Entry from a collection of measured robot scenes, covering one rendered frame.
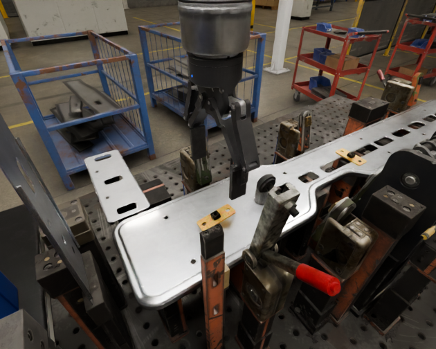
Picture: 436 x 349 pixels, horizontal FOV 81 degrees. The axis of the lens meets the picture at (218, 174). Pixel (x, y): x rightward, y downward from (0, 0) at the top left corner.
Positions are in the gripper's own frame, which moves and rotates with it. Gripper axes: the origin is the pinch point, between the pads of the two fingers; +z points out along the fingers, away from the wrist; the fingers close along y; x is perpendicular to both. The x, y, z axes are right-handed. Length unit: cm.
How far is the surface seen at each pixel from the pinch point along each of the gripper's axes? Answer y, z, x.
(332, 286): -26.1, -0.4, 0.4
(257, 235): -14.6, 1.8, 1.9
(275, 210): -17.0, -5.6, 1.8
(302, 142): 11.9, 13.0, -38.8
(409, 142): -5, 14, -69
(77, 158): 185, 97, 27
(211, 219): 0.3, 13.1, 1.2
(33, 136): 283, 114, 62
